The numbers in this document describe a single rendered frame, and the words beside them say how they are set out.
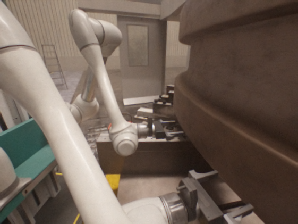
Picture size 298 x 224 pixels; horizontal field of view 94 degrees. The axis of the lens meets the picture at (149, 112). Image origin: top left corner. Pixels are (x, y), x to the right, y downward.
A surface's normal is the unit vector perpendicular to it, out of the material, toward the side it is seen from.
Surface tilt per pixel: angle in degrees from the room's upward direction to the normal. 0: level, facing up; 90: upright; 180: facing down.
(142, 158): 90
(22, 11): 90
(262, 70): 90
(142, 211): 16
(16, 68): 76
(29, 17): 90
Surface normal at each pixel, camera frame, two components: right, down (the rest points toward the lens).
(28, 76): 0.70, -0.10
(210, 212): 0.00, -0.92
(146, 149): 0.01, 0.38
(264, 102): -0.92, -0.19
